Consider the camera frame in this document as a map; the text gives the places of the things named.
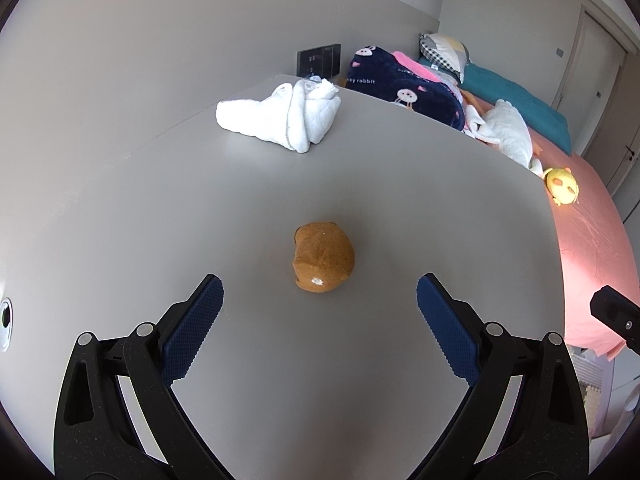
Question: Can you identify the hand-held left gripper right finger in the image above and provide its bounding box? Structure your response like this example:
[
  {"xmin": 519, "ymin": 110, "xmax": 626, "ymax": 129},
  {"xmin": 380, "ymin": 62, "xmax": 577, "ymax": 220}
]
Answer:
[{"xmin": 416, "ymin": 273, "xmax": 590, "ymax": 480}]

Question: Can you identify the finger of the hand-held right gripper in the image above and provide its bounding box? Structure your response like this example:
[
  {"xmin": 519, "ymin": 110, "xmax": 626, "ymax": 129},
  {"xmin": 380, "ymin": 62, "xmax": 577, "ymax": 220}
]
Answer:
[{"xmin": 590, "ymin": 285, "xmax": 640, "ymax": 356}]

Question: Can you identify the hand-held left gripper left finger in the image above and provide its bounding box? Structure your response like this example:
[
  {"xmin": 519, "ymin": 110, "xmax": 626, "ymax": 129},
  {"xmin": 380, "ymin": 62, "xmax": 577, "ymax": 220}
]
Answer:
[{"xmin": 52, "ymin": 274, "xmax": 224, "ymax": 480}]

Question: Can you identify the brown plush toy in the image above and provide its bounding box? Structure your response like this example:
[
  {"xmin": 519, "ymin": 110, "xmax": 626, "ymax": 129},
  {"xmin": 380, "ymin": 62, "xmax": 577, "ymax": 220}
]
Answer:
[{"xmin": 291, "ymin": 221, "xmax": 356, "ymax": 293}]

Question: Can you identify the bed with pink sheet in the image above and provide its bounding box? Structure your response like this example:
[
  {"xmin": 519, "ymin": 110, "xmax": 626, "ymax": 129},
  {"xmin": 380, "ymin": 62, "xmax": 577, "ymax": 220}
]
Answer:
[{"xmin": 460, "ymin": 87, "xmax": 640, "ymax": 361}]

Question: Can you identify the yellow chick plush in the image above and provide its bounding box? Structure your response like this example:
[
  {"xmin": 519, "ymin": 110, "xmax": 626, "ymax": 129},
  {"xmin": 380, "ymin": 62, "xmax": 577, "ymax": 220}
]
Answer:
[{"xmin": 544, "ymin": 166, "xmax": 581, "ymax": 207}]

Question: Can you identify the white goose plush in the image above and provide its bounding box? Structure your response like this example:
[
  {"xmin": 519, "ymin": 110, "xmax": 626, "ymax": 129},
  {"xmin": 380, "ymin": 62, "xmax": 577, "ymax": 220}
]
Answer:
[{"xmin": 465, "ymin": 100, "xmax": 543, "ymax": 176}]

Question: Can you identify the white towel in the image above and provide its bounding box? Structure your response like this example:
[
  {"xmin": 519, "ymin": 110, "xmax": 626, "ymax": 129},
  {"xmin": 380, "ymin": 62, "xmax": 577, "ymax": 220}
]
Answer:
[{"xmin": 216, "ymin": 78, "xmax": 342, "ymax": 153}]

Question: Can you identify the teal pillow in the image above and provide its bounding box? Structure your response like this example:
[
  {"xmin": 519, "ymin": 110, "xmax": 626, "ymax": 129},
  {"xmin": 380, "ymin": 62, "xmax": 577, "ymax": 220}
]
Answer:
[{"xmin": 419, "ymin": 57, "xmax": 572, "ymax": 155}]

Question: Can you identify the navy rabbit print blanket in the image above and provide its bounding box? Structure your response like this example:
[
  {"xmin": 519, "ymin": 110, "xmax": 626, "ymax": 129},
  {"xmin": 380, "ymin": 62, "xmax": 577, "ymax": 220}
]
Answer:
[{"xmin": 346, "ymin": 46, "xmax": 466, "ymax": 132}]

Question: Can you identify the white door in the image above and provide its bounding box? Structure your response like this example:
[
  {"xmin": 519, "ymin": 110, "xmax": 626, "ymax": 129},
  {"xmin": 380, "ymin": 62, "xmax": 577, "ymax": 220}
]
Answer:
[{"xmin": 552, "ymin": 4, "xmax": 628, "ymax": 111}]

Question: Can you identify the patterned checkered pillow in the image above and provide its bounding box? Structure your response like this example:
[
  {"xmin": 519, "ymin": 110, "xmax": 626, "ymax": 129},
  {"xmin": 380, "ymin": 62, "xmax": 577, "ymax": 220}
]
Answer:
[{"xmin": 419, "ymin": 33, "xmax": 472, "ymax": 83}]

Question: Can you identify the round cable grommet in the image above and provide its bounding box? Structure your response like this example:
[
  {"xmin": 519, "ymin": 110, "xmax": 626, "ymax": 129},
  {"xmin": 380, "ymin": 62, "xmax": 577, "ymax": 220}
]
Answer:
[{"xmin": 0, "ymin": 297, "xmax": 13, "ymax": 353}]

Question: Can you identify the black wall socket panel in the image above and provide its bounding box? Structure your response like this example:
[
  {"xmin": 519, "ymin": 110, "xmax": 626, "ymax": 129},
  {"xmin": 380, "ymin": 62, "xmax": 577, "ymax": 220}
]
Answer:
[{"xmin": 297, "ymin": 43, "xmax": 342, "ymax": 77}]

